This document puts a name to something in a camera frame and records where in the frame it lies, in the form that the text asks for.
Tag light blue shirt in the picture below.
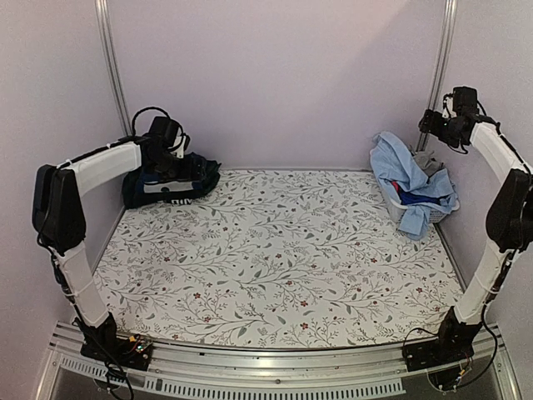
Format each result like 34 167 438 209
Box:
370 132 459 240

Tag aluminium front rail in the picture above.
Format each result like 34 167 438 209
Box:
36 322 522 399

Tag white plastic laundry basket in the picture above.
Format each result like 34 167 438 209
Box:
379 186 446 223

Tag floral patterned table cloth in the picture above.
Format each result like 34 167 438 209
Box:
94 171 462 348

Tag dark green plaid garment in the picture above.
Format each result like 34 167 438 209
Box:
122 152 221 209

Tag right robot arm white sleeves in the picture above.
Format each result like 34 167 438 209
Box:
441 86 533 347

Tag aluminium frame post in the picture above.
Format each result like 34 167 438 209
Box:
94 0 132 136
416 0 458 151

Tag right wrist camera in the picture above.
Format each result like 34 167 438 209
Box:
442 93 456 119

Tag left robot arm white sleeves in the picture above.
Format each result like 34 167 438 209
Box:
31 107 188 341

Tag right aluminium frame post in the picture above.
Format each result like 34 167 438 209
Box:
416 0 458 151

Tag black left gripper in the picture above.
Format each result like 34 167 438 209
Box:
148 151 206 183

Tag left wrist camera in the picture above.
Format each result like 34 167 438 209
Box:
169 132 191 158

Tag royal blue garment in basket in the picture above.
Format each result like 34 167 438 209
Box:
391 181 441 205

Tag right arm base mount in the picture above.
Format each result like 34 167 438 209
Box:
401 309 481 392

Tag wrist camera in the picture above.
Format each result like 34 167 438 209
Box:
169 132 191 158
442 93 456 119

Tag left aluminium frame post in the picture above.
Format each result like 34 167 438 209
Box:
94 0 132 136

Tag robot arm white sleeves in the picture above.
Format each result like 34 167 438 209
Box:
31 107 188 341
441 86 533 347

